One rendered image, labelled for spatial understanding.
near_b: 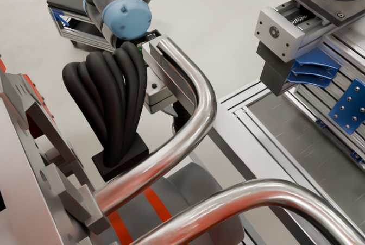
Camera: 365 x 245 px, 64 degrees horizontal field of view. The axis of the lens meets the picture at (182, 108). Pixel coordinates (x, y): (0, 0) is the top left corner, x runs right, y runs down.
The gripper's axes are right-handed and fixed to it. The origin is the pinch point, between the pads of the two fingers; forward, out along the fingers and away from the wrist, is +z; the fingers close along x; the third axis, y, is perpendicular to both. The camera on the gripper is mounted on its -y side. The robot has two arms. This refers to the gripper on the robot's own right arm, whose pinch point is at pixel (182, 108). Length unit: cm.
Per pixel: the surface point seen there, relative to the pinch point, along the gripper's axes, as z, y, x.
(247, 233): 20, -76, 17
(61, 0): -119, -49, 6
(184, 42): -87, -83, 62
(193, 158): -17, -75, 18
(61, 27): -123, -67, 1
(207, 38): -82, -83, 76
